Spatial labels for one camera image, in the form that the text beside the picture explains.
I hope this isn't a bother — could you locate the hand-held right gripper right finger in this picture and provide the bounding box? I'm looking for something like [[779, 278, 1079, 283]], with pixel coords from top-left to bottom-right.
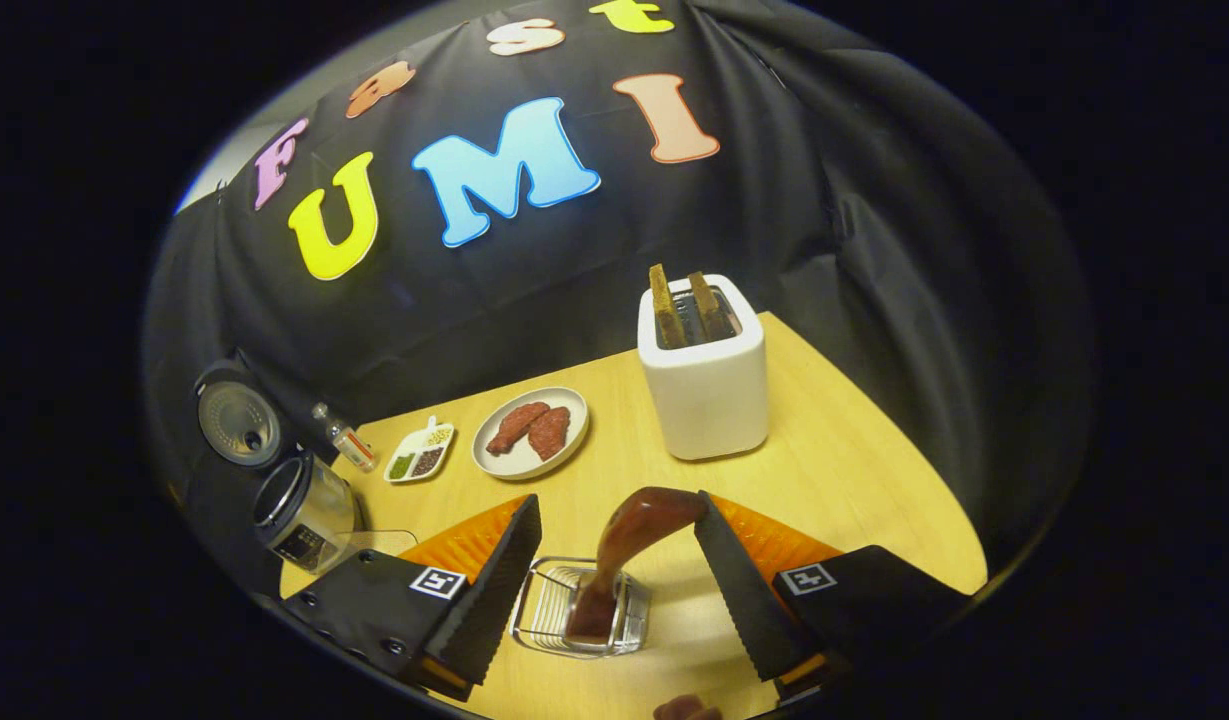
[[694, 490, 975, 706]]

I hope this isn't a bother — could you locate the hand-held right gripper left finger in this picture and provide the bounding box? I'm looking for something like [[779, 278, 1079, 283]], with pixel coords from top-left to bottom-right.
[[279, 493, 543, 701]]

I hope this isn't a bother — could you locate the wire metal chopstick holder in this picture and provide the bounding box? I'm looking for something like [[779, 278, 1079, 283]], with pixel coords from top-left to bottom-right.
[[511, 556, 653, 658]]

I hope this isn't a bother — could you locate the brown wooden spoon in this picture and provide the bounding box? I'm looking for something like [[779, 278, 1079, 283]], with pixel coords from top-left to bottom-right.
[[566, 487, 710, 641]]

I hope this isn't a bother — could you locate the silver black rice cooker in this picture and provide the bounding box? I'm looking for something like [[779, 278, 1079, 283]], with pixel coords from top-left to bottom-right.
[[192, 358, 367, 578]]

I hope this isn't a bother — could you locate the white round plate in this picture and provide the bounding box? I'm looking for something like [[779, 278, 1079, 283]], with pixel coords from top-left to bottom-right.
[[471, 387, 590, 481]]

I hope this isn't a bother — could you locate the white divided bean dish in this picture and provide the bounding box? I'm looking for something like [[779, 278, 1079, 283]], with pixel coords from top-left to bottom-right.
[[383, 415, 456, 485]]

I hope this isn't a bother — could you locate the red meat slice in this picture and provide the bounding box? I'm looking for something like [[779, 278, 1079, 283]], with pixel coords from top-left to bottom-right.
[[527, 406, 572, 462], [485, 401, 552, 457]]

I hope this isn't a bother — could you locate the white toaster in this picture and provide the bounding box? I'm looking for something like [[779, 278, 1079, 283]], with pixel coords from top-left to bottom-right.
[[637, 274, 770, 461]]

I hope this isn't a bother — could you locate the small glass bottle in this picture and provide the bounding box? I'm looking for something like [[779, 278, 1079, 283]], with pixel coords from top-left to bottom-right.
[[311, 402, 378, 473]]

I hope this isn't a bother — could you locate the black backdrop cloth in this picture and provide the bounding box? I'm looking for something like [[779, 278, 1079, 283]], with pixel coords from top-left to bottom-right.
[[144, 0, 1095, 591]]

